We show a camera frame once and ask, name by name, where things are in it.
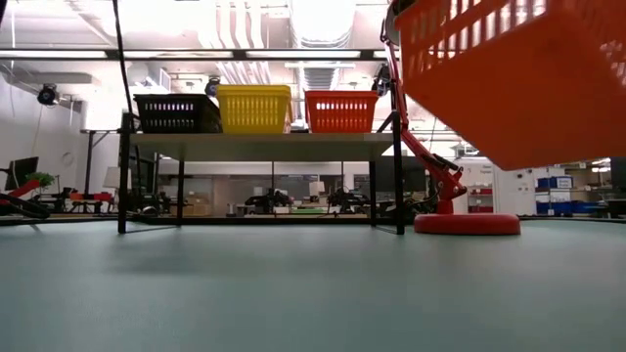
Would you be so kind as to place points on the wooden shelf with black legs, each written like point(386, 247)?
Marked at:
point(264, 146)

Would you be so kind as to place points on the ceiling air vent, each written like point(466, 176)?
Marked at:
point(320, 78)

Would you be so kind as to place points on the white lampshade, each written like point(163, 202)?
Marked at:
point(111, 178)

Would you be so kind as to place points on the black overhead beam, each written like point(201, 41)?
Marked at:
point(239, 54)

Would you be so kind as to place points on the orange slotted plastic basket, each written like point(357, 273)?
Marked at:
point(513, 98)
point(342, 126)

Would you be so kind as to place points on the black computer monitor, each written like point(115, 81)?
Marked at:
point(23, 171)

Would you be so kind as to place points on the round wall clock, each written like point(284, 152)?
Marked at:
point(68, 159)

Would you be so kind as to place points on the black background robot arm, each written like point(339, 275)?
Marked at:
point(269, 200)
point(348, 199)

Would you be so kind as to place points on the red storage bin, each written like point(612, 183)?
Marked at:
point(481, 209)
point(481, 191)

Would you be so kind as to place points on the black ceiling spotlight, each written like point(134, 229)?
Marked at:
point(380, 83)
point(47, 95)
point(211, 85)

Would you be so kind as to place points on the white pillar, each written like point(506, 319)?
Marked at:
point(513, 195)

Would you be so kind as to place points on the black slotted plastic basket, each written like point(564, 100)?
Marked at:
point(176, 126)

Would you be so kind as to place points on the blue storage bin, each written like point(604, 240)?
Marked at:
point(567, 207)
point(555, 182)

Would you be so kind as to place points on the green table mat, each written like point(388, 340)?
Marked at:
point(244, 293)

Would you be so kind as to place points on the brown cardboard box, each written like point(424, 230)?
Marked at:
point(199, 205)

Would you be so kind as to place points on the red desk lamp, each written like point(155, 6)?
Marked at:
point(467, 225)

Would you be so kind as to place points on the green potted plant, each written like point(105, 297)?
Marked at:
point(41, 178)

